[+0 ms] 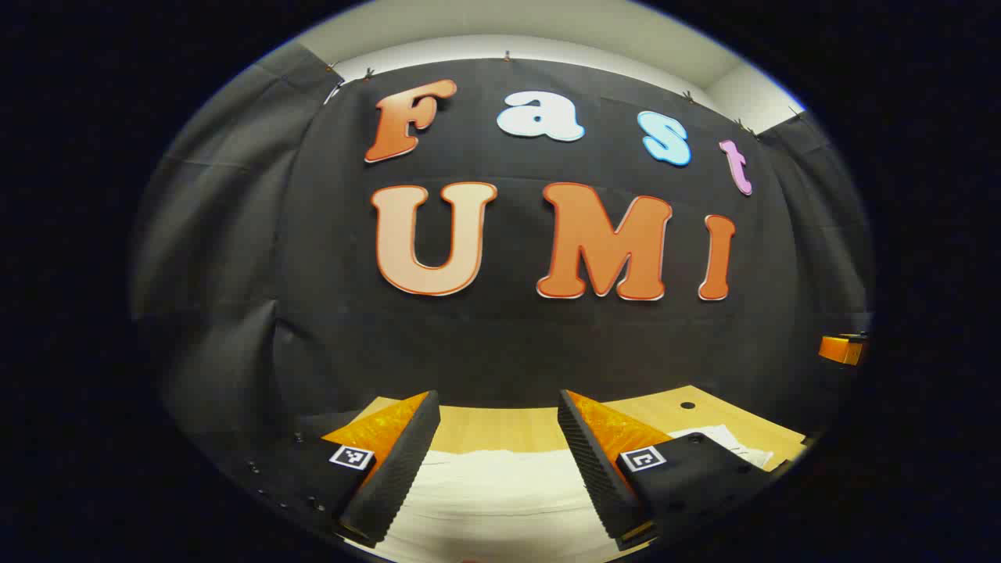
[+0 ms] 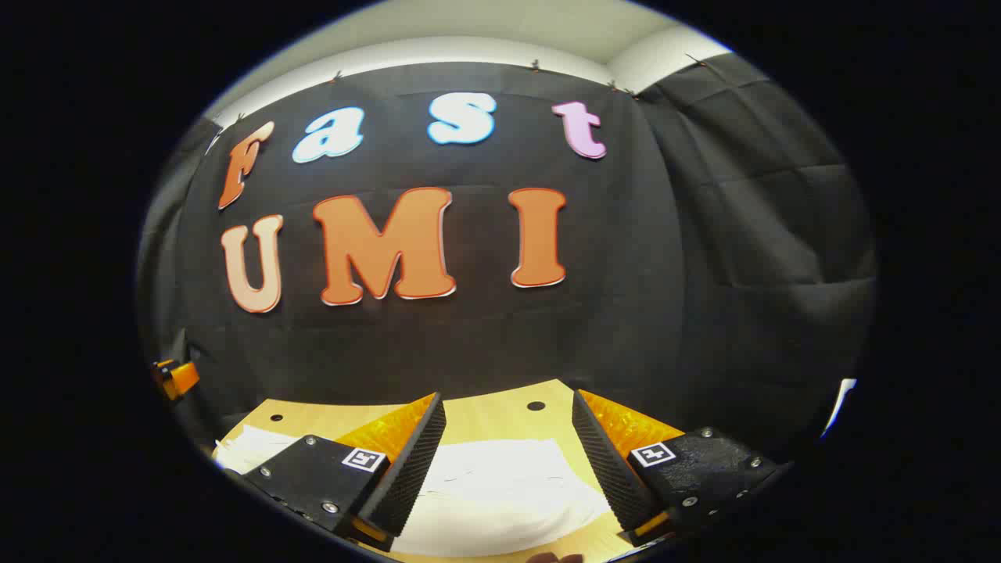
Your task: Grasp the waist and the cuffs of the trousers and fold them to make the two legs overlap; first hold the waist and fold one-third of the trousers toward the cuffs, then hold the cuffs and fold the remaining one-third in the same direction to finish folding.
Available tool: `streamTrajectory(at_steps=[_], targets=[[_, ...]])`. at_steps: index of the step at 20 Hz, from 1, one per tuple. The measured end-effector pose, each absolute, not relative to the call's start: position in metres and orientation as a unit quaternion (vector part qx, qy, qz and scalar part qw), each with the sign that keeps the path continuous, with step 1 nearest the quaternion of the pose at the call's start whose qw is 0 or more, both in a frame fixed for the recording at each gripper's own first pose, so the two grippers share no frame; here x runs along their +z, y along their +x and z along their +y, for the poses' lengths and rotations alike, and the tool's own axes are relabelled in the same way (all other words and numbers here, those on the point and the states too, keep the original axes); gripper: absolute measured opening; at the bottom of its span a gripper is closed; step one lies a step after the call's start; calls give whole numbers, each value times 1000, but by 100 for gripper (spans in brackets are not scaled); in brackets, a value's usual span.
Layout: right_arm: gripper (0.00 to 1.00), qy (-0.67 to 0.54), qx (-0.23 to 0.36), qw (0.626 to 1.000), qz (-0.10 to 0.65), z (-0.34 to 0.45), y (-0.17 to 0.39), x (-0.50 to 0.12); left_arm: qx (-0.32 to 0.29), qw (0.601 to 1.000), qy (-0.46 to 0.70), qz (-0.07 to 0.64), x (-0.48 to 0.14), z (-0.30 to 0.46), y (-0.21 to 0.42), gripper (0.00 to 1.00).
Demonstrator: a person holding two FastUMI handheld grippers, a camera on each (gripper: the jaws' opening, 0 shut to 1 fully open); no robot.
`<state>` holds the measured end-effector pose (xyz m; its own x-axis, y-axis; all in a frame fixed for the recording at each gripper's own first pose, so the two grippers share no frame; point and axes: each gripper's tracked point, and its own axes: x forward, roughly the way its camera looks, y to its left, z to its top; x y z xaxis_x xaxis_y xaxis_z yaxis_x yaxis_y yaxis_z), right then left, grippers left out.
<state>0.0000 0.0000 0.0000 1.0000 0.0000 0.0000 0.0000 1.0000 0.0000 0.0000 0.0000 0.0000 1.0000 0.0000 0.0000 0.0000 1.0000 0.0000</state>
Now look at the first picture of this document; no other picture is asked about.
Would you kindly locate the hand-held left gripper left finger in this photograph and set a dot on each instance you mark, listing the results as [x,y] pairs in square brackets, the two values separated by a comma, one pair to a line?
[399,469]

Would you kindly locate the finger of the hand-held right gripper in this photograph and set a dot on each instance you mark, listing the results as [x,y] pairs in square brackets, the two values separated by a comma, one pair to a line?
[841,350]

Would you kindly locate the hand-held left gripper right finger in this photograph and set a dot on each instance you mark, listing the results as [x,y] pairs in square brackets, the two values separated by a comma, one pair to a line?
[598,469]

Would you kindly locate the white jeans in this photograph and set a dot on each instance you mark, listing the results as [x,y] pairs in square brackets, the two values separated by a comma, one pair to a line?
[500,500]

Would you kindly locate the black backdrop cloth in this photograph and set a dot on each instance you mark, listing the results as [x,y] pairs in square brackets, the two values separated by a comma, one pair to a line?
[500,336]

